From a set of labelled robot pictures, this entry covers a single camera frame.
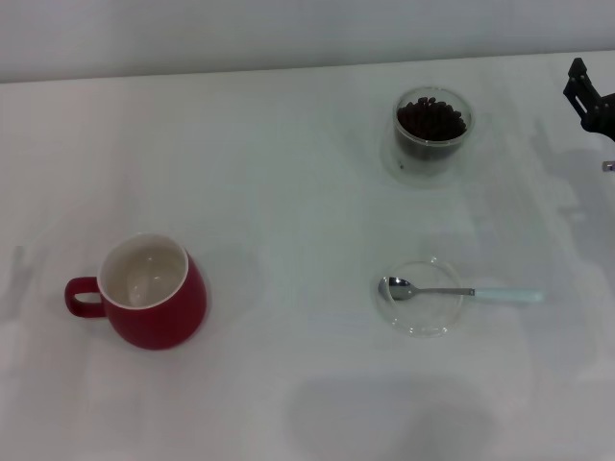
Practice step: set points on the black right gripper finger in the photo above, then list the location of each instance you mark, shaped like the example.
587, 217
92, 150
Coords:
593, 113

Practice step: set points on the pile of coffee beans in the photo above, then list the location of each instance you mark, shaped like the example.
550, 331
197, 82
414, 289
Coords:
432, 120

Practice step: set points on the clear double-walled glass cup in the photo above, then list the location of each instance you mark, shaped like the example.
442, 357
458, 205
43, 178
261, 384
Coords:
427, 178

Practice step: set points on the small silver metal stud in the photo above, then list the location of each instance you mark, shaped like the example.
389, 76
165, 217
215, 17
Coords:
609, 166

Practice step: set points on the red ceramic mug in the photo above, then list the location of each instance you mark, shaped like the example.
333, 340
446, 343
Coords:
158, 322

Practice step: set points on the clear glass saucer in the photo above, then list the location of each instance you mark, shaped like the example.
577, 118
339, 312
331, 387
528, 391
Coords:
423, 318

